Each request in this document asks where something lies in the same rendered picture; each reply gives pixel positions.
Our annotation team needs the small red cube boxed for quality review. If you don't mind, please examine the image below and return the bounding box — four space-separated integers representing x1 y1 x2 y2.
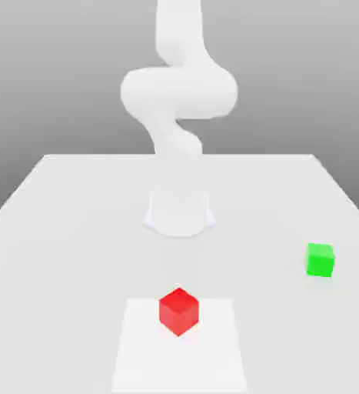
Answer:
158 286 201 337

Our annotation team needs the small green cube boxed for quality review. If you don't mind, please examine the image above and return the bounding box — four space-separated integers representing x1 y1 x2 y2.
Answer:
305 242 336 279

